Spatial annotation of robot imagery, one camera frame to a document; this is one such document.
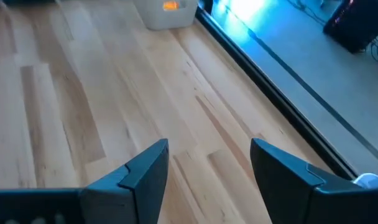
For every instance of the grey plastic bin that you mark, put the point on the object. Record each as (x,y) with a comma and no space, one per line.
(176,20)

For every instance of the black aluminium table frame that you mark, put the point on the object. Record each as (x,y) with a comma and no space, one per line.
(270,88)

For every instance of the black box with lights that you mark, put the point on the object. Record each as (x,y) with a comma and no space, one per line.
(357,25)

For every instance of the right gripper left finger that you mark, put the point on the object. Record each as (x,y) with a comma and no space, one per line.
(133,196)

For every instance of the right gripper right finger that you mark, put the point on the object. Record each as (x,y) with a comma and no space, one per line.
(291,193)

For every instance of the yellow building block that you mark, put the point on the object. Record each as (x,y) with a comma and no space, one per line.
(171,5)

